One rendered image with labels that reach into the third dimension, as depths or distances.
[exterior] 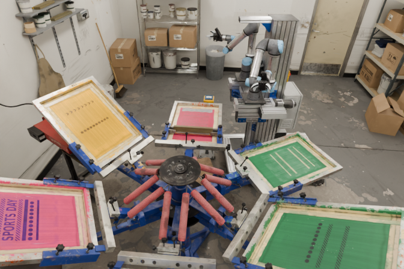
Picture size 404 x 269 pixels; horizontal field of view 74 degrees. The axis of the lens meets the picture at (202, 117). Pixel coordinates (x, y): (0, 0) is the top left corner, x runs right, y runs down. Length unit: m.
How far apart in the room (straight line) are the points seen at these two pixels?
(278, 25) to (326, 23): 3.73
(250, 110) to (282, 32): 0.85
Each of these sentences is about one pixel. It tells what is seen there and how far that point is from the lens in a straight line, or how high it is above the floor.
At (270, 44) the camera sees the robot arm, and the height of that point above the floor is 1.87.
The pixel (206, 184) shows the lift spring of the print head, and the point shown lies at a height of 1.24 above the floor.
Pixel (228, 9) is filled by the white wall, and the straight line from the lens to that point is 6.02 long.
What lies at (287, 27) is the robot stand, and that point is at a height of 1.97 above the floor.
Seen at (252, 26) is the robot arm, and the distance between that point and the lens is 3.14.
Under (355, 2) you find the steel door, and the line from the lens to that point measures 6.58.
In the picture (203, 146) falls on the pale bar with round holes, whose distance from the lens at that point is 2.56.
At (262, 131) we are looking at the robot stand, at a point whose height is 0.70.
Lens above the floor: 2.72
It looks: 35 degrees down
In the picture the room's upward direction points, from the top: 1 degrees clockwise
